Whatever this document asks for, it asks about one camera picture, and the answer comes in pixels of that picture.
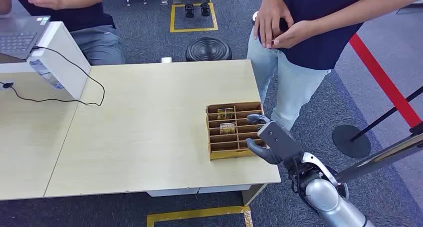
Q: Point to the wrist camera box with bracket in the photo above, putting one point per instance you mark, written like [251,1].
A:
[281,139]

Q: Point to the black machine foot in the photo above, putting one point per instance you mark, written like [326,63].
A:
[205,9]
[189,10]

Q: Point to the brown cardboard slotted card holder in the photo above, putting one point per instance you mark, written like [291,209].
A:
[228,143]

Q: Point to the clear plastic water bottle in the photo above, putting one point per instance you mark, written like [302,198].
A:
[46,75]

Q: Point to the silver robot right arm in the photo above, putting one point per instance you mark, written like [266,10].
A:
[324,195]

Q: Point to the white cabinet with dark base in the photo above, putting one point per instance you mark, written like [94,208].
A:
[411,9]

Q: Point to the seated person's right forearm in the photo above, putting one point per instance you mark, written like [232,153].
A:
[5,4]

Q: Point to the white table underframe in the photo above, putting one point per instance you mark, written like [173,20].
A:
[224,189]

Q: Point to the grey laptop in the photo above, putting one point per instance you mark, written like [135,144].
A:
[20,37]

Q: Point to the standing person's left forearm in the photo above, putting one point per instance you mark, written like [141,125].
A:
[363,7]

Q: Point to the black barrier stanchion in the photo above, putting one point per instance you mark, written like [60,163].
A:
[350,143]

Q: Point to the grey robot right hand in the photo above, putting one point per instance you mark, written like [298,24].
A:
[264,152]

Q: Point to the standing person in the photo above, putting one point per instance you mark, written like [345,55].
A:
[317,47]

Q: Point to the red barrier belt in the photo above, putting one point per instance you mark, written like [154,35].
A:
[381,76]

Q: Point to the standing person's right hand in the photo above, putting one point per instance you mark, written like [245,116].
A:
[269,17]

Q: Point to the black round stool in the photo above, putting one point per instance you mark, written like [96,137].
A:
[208,49]

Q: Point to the seated person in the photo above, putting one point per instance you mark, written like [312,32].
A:
[82,17]

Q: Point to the standing person's left hand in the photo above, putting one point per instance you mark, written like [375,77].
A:
[297,32]

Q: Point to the small white block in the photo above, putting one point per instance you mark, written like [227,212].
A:
[166,60]

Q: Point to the yellow floor tape square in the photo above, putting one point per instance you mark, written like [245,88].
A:
[198,213]
[193,29]

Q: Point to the white laptop stand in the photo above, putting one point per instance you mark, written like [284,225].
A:
[66,60]

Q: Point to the chrome barrier stanchion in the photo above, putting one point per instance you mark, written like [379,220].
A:
[380,157]

